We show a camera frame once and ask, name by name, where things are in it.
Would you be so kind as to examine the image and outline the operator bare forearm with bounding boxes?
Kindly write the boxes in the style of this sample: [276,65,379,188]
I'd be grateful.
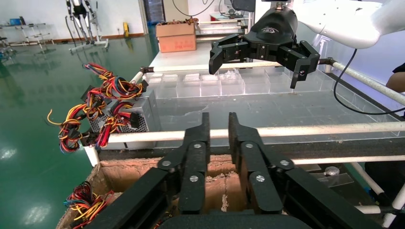
[386,72,405,94]

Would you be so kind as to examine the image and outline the white work table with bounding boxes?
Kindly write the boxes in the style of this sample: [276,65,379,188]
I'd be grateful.
[148,41,222,69]

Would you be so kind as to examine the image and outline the clear acrylic sheet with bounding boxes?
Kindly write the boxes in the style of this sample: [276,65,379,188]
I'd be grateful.
[316,172,355,190]

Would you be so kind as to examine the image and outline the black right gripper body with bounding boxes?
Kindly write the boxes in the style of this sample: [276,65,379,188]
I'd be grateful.
[244,6,298,61]

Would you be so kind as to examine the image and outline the thin black cable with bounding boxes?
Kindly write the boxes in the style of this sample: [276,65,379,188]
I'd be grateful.
[332,48,405,116]

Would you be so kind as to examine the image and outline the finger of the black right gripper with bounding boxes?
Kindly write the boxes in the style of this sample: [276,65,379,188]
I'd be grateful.
[278,40,320,89]
[208,32,251,75]

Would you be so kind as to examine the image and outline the white pillar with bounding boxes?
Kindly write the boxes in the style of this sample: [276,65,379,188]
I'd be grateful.
[251,0,269,24]

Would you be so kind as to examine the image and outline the metal shelf rack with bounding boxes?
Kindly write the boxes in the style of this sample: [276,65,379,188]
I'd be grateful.
[0,16,55,48]

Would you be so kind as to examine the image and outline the white stand device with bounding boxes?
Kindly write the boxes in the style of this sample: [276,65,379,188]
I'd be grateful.
[311,33,331,64]

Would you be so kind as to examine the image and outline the small silver round object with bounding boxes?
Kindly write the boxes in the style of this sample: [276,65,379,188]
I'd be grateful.
[324,166,341,177]

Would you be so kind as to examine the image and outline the aluminium frame rack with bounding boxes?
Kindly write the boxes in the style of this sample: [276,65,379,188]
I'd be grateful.
[195,16,254,43]

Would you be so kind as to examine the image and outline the white frame pipe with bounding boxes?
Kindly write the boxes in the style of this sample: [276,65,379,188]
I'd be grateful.
[354,205,385,216]
[83,145,101,167]
[350,162,391,206]
[291,154,405,166]
[329,61,405,107]
[129,71,146,85]
[107,121,405,145]
[382,183,405,229]
[140,61,333,74]

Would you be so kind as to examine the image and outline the small brown cardboard box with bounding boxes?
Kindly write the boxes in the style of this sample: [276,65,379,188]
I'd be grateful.
[155,18,198,54]

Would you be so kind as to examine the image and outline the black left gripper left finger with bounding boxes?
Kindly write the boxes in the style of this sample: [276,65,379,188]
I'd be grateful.
[85,112,211,229]

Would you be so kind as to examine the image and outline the robot on metal stand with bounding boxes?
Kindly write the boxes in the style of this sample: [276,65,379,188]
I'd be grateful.
[64,0,110,53]

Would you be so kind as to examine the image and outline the stacked blue crates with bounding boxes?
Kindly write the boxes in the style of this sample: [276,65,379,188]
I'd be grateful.
[144,0,165,23]

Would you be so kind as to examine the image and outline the worn cardboard box with dividers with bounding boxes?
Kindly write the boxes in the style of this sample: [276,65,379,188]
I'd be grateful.
[56,154,251,229]

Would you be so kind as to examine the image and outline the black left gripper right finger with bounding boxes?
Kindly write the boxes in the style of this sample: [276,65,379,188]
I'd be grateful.
[227,112,380,229]

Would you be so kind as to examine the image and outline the grey power supply with wires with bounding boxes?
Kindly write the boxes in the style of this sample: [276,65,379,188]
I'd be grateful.
[81,62,162,133]
[63,181,115,229]
[46,90,154,155]

